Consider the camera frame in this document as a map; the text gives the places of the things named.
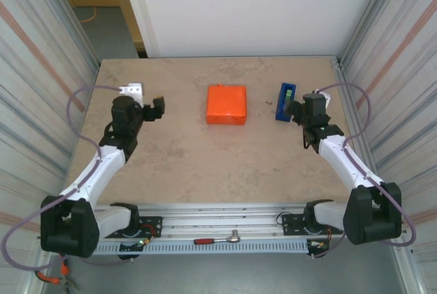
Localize red-handled ratchet wrench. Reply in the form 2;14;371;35
193;229;242;244

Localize aluminium side frame rail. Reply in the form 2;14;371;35
330;55;389;209

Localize aluminium mounting rail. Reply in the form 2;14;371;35
36;201;409;242

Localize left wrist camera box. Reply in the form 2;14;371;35
118;83;145;106

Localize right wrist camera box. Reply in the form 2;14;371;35
313;89;332;108

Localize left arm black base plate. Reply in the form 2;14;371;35
102;216;163;239

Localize grey slotted cable duct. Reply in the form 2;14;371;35
91;239;310;256

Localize orange floor cable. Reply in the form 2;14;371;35
80;6;98;24

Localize orange-handled pliers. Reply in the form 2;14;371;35
33;254;83;291

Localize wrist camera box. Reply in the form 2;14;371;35
313;89;332;108
118;83;145;106

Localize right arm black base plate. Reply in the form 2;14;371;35
280;212;343;237

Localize orange wrapping paper sheet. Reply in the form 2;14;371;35
206;84;247;126

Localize blue tape dispenser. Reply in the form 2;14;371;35
274;83;297;123

